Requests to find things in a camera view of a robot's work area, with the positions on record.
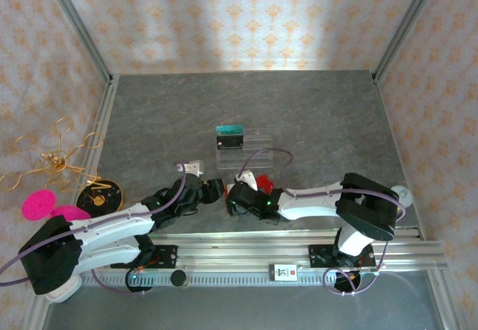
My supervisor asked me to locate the slotted grey cable tray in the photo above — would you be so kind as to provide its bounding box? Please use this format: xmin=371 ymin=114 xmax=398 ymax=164
xmin=80 ymin=272 xmax=361 ymax=289

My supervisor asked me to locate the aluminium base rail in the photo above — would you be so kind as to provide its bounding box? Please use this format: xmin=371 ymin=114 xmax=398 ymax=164
xmin=80 ymin=228 xmax=447 ymax=273

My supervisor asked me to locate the black round cable port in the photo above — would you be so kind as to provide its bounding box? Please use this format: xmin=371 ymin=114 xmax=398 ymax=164
xmin=125 ymin=268 xmax=155 ymax=293
xmin=331 ymin=270 xmax=363 ymax=296

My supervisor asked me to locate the black round gold clock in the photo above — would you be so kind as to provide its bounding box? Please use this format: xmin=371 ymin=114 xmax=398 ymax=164
xmin=75 ymin=179 xmax=125 ymax=214

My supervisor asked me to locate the black round knob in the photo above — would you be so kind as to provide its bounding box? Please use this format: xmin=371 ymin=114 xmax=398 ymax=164
xmin=170 ymin=270 xmax=188 ymax=289

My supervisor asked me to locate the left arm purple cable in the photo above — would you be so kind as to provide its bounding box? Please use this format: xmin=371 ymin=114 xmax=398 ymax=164
xmin=0 ymin=162 xmax=187 ymax=297

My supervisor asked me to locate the gold wire ornament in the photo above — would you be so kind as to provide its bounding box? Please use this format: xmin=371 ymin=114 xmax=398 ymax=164
xmin=0 ymin=116 xmax=105 ymax=193

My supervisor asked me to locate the black card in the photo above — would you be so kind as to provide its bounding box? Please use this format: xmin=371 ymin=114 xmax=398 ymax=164
xmin=216 ymin=132 xmax=246 ymax=152

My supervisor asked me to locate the teal card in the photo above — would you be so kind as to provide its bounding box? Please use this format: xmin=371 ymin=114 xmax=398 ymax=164
xmin=215 ymin=123 xmax=246 ymax=139

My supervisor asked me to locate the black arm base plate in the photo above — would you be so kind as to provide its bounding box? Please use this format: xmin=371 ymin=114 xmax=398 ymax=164
xmin=307 ymin=243 xmax=376 ymax=269
xmin=111 ymin=244 xmax=179 ymax=270

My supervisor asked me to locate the yellow tape roll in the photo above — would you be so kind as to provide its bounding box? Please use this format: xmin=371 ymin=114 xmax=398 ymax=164
xmin=390 ymin=184 xmax=415 ymax=210

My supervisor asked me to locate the clear acrylic card stand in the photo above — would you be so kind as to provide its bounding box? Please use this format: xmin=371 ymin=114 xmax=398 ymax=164
xmin=215 ymin=124 xmax=274 ymax=170

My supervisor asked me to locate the pink flat round sponge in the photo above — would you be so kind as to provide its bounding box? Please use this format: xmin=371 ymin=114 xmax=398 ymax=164
xmin=21 ymin=190 xmax=58 ymax=221

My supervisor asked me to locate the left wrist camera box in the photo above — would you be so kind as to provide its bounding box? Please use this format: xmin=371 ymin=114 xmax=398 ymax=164
xmin=175 ymin=160 xmax=205 ymax=177

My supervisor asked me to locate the white label tag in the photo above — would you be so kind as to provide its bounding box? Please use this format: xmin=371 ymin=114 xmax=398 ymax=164
xmin=268 ymin=263 xmax=299 ymax=282

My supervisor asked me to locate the aluminium frame post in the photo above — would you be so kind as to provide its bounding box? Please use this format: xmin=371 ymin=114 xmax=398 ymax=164
xmin=40 ymin=0 xmax=115 ymax=84
xmin=371 ymin=0 xmax=444 ymax=84

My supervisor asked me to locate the aluminium table side rail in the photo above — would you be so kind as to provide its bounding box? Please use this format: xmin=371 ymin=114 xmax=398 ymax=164
xmin=22 ymin=75 xmax=121 ymax=330
xmin=373 ymin=75 xmax=462 ymax=330

